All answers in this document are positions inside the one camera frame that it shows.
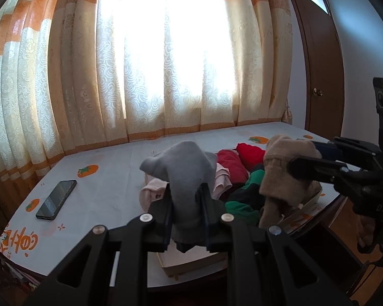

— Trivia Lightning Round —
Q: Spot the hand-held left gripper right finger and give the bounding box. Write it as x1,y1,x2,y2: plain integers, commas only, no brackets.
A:
197,183,354,306

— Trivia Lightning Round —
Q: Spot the brown wooden door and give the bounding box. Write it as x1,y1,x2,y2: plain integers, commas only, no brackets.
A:
286,0,346,139

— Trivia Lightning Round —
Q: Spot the bright red underwear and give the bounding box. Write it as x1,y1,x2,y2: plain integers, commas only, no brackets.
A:
235,142,266,170

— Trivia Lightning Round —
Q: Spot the pale pink dotted underwear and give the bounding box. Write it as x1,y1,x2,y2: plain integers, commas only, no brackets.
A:
138,178,172,213

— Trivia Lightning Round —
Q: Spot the tan brown sock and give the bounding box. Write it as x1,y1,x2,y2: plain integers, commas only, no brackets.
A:
258,134,323,229

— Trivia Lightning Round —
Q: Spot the white printed table cover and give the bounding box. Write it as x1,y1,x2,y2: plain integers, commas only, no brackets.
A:
0,122,358,289

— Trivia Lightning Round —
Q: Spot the person's right hand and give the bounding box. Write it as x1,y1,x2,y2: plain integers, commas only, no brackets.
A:
357,214,376,253

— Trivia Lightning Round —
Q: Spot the curtain tassel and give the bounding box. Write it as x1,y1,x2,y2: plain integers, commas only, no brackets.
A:
282,100,294,125

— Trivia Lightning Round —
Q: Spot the grey sock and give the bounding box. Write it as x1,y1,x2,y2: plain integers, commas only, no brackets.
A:
139,141,218,252

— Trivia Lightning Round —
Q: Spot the shallow cardboard box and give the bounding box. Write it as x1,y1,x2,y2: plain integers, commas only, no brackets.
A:
142,148,324,278

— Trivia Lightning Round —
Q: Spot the dark red underwear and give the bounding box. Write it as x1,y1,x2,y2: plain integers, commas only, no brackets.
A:
216,149,250,186

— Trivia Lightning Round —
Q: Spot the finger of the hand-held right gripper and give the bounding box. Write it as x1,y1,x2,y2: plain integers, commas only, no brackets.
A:
286,156,352,184
310,136,382,167

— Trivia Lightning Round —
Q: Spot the pink fuzzy underwear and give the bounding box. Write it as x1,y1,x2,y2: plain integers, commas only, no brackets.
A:
212,162,234,200

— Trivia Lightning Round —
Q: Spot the cream patterned curtain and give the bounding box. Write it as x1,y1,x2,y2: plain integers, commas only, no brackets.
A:
0,0,295,196

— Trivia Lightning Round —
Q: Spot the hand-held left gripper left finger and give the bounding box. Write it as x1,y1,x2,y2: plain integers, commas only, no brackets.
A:
24,186,175,306

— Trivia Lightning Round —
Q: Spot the green and navy underwear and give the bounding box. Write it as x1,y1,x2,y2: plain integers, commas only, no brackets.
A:
224,165,266,227

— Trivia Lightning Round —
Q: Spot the black smartphone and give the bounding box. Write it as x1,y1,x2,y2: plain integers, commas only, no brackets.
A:
36,180,78,221

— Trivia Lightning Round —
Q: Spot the pink patterned cloth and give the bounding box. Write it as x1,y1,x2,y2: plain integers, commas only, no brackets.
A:
0,255,41,294

